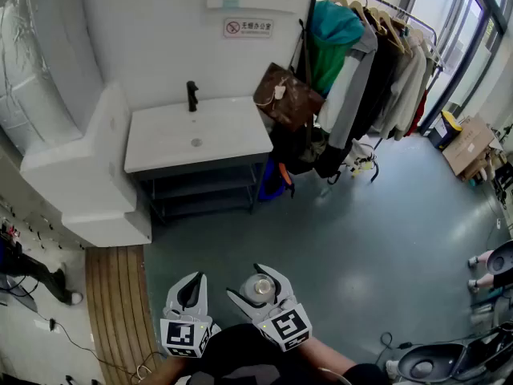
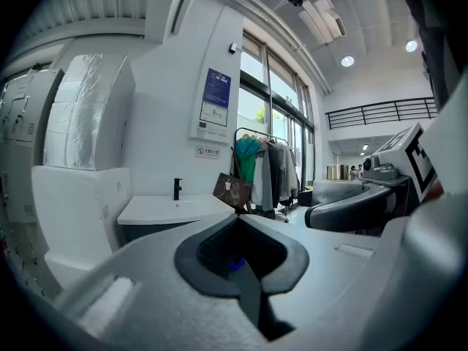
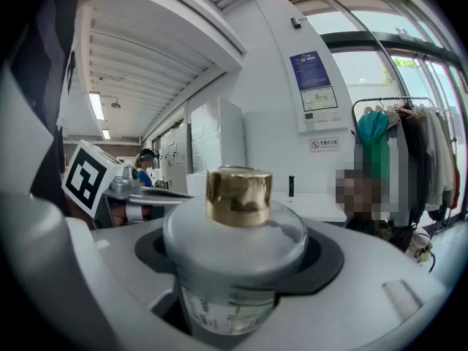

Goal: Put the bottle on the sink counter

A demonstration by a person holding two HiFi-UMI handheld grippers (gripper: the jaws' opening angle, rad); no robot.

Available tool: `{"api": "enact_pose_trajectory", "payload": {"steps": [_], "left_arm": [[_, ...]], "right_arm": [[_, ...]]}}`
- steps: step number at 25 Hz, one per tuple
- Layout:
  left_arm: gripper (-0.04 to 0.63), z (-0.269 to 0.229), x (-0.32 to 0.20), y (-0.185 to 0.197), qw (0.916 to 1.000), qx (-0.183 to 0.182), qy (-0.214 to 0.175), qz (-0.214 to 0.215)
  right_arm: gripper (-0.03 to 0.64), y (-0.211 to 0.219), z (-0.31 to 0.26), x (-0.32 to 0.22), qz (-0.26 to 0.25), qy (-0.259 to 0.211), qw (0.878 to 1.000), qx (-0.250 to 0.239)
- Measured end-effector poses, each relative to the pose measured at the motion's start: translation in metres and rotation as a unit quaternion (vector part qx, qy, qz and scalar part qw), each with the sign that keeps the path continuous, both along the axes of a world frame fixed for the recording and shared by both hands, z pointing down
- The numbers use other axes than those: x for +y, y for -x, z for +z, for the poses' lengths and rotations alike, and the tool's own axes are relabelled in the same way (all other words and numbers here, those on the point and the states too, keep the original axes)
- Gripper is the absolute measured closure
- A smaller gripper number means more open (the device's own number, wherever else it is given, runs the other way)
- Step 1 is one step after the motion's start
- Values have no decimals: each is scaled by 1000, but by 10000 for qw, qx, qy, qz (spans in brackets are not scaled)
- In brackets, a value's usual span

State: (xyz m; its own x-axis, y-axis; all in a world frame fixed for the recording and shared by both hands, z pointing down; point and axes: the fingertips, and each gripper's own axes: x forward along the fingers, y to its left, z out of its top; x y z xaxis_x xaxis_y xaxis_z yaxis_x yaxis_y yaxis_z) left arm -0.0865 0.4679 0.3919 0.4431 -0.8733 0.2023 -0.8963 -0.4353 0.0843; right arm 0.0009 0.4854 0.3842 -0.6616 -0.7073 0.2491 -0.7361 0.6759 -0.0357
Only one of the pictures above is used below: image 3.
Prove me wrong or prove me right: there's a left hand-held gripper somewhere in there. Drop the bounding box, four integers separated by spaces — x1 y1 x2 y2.
61 139 195 230

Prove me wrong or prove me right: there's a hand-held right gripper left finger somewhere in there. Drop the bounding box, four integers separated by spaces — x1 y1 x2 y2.
65 217 220 351

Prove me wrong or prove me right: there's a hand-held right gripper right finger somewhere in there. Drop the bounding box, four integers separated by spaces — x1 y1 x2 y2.
233 220 458 351

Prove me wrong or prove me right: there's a clear glass bottle gold cap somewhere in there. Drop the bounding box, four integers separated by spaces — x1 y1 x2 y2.
162 165 308 338

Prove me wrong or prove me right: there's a white box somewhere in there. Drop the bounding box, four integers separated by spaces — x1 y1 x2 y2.
186 173 210 198

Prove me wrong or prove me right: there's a white cabinet row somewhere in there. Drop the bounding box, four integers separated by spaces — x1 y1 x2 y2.
159 123 193 194

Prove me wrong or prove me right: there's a white tall refrigerator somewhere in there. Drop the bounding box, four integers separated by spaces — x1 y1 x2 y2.
190 98 246 176

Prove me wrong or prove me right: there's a cream bag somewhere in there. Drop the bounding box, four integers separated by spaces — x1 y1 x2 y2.
411 227 437 263

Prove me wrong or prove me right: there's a white table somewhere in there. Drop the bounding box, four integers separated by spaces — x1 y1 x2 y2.
271 191 347 223

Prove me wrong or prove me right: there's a long ceiling light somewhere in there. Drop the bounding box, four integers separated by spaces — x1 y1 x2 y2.
88 91 105 121

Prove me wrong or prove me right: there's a grey hoodie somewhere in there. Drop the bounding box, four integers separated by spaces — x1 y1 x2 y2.
386 111 411 228

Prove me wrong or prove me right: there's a dark brown jacket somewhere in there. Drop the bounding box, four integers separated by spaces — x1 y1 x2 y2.
396 103 429 226

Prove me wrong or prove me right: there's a red no-smoking sign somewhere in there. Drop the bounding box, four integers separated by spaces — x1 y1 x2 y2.
309 137 340 153

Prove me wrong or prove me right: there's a red garment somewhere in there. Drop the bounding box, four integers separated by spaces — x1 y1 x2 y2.
450 137 461 210

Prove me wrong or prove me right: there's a teal green hoodie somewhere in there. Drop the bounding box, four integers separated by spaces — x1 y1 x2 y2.
357 110 391 181

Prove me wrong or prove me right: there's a light grey coat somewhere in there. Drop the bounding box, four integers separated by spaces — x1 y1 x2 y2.
415 103 456 211

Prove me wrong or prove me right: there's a white notice board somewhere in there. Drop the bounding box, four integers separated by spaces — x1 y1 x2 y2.
294 85 350 134

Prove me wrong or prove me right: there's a person's dark shirt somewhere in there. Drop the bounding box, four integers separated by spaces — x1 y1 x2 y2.
9 0 83 215

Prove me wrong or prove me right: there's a metal clothes rack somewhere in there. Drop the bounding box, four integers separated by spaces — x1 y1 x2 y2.
350 96 461 230

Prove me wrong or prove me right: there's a blue wall poster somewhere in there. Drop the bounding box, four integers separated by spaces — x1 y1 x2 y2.
289 50 332 91

